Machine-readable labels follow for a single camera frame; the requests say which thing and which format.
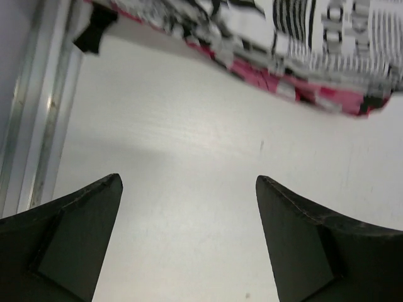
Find pink camouflage folded trousers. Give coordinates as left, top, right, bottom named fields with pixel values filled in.
left=74, top=1, right=398, bottom=116

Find side aluminium rail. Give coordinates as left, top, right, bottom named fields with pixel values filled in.
left=1, top=1, right=88, bottom=217

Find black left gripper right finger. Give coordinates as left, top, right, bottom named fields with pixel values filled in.
left=256, top=176, right=402, bottom=301

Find newspaper print trousers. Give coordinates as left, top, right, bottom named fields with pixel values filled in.
left=111, top=1, right=402, bottom=93

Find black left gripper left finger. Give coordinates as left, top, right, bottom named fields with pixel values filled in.
left=1, top=174, right=123, bottom=301

